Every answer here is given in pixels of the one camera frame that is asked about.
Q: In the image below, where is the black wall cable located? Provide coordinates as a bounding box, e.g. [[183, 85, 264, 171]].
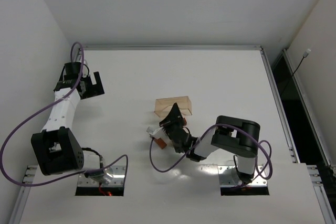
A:
[[280, 48, 312, 96]]

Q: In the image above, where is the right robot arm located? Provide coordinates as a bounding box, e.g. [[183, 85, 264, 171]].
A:
[[159, 103, 260, 184]]

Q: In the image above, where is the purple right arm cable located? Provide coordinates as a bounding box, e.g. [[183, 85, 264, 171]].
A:
[[149, 123, 273, 188]]

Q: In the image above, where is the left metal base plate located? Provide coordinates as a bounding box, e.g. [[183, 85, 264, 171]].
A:
[[77, 165, 126, 187]]

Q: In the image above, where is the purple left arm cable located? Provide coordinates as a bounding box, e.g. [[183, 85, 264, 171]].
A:
[[0, 41, 129, 187]]

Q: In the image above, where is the metal base plate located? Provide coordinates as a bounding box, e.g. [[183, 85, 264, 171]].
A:
[[217, 165, 268, 189], [77, 165, 126, 187]]

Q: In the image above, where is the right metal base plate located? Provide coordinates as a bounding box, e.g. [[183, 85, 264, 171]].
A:
[[217, 165, 268, 189]]

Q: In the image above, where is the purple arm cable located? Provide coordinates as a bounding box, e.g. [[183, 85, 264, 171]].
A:
[[149, 123, 273, 188], [0, 41, 129, 187]]

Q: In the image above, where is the dark red wood block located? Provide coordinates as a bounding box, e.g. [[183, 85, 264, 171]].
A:
[[154, 138, 167, 150]]

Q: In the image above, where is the transparent amber plastic bin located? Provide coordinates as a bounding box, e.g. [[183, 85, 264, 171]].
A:
[[154, 96, 192, 118]]

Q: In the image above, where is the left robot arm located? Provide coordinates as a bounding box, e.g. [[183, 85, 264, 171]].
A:
[[31, 61, 104, 176]]

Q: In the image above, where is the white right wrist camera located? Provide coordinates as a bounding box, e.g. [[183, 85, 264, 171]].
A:
[[146, 126, 164, 140]]

